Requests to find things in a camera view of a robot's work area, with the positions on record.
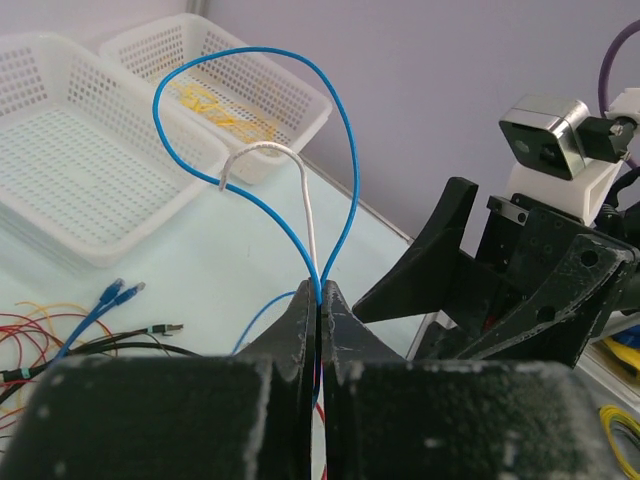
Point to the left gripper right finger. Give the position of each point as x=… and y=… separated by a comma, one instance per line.
x=388, y=418

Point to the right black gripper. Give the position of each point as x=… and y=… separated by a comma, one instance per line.
x=538, y=291

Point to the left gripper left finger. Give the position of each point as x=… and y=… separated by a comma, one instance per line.
x=246, y=416

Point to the right white plastic basket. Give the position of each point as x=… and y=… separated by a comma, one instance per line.
x=241, y=99

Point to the white plastic basket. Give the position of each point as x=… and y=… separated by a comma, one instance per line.
x=241, y=99
x=88, y=168

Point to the left white plastic basket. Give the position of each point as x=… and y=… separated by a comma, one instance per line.
x=88, y=168

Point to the right aluminium corner post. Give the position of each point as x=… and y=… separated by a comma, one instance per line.
x=198, y=7

